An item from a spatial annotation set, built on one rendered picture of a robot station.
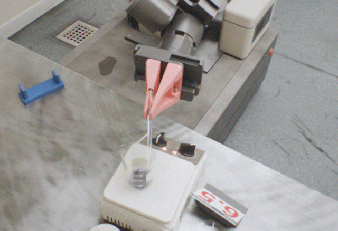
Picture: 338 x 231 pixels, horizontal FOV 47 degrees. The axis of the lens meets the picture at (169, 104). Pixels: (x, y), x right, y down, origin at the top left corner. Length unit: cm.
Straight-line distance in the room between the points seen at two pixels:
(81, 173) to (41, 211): 10
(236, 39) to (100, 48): 56
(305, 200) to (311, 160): 105
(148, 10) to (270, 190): 41
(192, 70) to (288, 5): 221
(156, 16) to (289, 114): 145
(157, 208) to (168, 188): 4
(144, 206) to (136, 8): 31
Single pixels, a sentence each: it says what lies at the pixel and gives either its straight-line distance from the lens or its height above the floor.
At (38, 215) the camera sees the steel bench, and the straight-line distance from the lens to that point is 74.
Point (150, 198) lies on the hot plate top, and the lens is 63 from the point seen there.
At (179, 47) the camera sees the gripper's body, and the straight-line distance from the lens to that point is 57.
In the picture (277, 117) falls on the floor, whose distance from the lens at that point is 194.
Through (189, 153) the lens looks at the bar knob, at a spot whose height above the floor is 81.
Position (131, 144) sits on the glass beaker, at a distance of 61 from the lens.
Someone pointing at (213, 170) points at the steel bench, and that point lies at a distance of 78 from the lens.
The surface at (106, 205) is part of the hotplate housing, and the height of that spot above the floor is 82.
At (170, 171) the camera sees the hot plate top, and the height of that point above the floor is 84.
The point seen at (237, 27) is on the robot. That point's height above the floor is 52.
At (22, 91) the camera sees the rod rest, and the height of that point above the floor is 78.
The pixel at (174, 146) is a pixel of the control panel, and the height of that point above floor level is 79.
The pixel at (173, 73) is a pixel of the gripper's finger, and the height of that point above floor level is 104.
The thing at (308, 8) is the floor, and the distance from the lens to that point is 276.
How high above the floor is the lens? 139
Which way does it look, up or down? 47 degrees down
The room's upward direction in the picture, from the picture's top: 4 degrees clockwise
